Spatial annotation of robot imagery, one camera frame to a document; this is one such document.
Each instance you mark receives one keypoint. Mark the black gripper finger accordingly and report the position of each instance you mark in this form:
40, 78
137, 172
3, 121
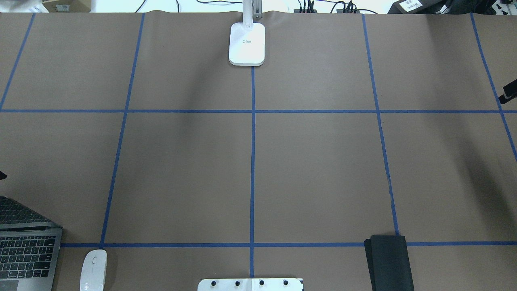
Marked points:
509, 92

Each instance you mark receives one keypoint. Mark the black mouse pad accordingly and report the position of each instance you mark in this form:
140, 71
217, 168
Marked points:
388, 263

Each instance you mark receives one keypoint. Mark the white wireless mouse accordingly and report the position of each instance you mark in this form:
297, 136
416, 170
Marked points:
94, 271

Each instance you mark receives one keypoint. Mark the grey laptop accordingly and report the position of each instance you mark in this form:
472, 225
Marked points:
29, 248

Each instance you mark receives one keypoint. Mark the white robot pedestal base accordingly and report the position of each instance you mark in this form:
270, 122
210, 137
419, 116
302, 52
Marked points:
251, 284

